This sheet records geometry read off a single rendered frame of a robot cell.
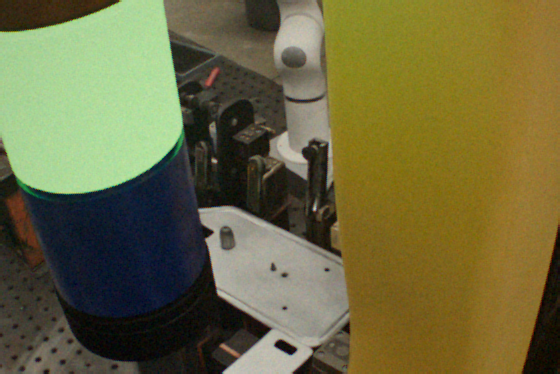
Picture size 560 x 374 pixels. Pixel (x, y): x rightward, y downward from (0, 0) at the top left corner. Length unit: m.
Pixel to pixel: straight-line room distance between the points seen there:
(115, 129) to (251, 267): 1.26
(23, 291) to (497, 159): 1.82
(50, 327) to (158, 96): 1.68
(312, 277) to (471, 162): 1.16
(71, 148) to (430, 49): 0.14
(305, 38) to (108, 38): 1.66
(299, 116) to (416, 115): 1.75
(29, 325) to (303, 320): 0.84
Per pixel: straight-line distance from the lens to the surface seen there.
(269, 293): 1.42
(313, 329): 1.35
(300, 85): 1.98
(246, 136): 1.65
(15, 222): 1.97
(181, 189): 0.27
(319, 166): 1.44
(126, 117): 0.23
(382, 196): 0.34
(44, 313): 1.95
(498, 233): 0.32
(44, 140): 0.24
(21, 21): 0.22
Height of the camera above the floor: 2.01
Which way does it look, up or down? 37 degrees down
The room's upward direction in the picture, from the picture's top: 6 degrees counter-clockwise
